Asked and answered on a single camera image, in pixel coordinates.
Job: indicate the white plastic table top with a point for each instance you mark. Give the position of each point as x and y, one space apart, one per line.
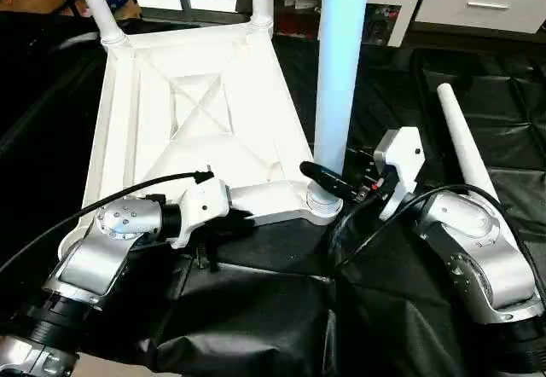
196 113

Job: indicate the black mat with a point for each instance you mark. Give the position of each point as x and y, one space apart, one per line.
341 309

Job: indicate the white glass door cabinet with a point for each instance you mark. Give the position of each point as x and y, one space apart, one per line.
388 2

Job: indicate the white drawer unit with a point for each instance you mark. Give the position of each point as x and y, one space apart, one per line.
482 3

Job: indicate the blue box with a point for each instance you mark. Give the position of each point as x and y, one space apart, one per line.
124 0

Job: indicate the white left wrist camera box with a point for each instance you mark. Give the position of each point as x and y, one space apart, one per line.
200 211

